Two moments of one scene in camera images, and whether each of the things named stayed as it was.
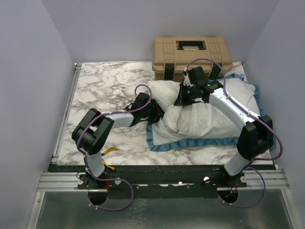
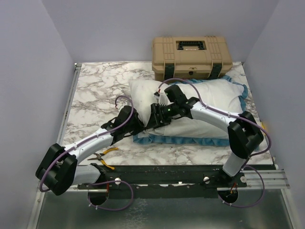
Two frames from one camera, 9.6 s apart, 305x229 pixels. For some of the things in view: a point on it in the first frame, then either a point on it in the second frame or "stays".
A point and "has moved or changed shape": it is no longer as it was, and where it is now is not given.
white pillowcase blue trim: x=204 y=122 has moved or changed shape
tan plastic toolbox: x=172 y=56 stays
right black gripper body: x=188 y=94 -> x=166 y=112
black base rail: x=157 y=181 stays
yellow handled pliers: x=105 y=152 stays
